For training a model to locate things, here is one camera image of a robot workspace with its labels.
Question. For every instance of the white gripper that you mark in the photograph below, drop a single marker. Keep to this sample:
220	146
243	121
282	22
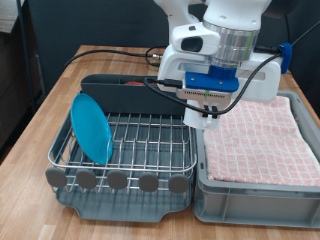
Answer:
263	83

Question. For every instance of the brown wooden spoon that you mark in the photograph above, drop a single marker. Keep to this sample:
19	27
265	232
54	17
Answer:
133	82

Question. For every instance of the blue plate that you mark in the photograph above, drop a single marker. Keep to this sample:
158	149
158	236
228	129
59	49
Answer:
90	130

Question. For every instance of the pink checked towel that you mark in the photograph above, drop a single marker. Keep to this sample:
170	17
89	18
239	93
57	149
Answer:
260	146

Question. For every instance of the dark grey cutlery holder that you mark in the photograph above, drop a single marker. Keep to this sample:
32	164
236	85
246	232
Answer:
116	93

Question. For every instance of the grey plastic crate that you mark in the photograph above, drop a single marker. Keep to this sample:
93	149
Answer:
233	206

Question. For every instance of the grey plastic drain tray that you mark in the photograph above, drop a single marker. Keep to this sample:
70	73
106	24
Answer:
110	208

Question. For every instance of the dark partition panel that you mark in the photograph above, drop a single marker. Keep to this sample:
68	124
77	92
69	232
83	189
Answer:
83	23

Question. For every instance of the dark metal pole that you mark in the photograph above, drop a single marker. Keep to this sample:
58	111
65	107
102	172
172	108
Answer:
25	50

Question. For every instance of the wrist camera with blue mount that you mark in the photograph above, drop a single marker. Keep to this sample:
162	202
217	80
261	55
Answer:
210	86

